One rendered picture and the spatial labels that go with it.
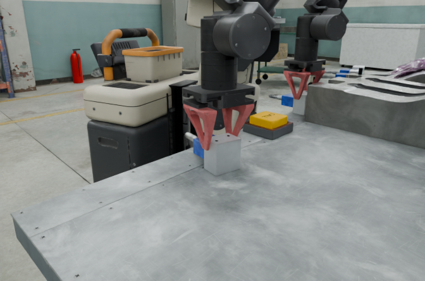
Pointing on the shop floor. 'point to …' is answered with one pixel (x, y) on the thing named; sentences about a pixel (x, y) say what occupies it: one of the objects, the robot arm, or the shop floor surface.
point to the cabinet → (178, 20)
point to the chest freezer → (382, 45)
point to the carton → (281, 52)
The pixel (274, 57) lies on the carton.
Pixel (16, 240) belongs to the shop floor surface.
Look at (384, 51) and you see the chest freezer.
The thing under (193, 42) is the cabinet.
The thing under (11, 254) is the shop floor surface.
